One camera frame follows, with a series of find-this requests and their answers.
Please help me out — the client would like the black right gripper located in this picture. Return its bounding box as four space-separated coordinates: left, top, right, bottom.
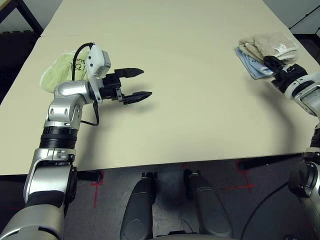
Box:
263 55 309 94

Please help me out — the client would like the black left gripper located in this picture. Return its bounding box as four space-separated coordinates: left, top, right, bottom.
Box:
98 66 154 105

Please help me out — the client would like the beige towel with white trim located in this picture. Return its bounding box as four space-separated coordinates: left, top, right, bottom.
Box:
237 30 300 64

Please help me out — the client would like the blue folded towel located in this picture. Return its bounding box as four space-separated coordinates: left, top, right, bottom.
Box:
234 47 274 81

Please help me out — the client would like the green folded towel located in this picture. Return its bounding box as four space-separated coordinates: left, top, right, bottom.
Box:
39 50 93 94

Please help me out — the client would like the black tripod leg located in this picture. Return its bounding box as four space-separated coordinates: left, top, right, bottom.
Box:
289 6 320 30

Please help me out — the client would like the grey robot left leg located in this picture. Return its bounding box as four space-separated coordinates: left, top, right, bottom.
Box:
119 171 158 240

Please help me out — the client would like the grey robot leg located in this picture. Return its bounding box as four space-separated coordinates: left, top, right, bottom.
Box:
119 171 158 240
183 169 234 239

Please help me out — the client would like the black foam floor mat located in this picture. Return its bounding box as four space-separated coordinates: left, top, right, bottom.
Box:
0 29 41 103

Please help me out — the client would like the grey robot right leg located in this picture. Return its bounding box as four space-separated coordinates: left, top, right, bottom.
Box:
183 169 234 239

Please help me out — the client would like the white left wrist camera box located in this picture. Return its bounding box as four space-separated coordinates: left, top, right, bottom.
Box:
85 41 112 104

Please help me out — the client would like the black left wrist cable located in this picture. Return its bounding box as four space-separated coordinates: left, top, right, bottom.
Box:
70 42 100 127

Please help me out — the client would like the black table frame bar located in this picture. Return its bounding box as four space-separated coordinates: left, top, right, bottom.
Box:
238 152 305 171

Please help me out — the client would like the side table with black frame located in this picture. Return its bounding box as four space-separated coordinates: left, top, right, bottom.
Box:
0 0 45 38

